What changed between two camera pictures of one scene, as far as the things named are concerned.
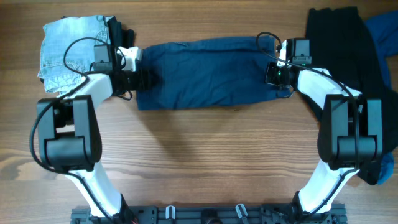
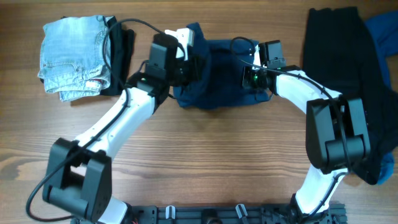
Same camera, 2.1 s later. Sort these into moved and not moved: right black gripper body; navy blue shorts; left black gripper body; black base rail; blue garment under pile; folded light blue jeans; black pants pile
Moved: navy blue shorts; right black gripper body; left black gripper body
Not moved: black base rail; folded light blue jeans; blue garment under pile; black pants pile
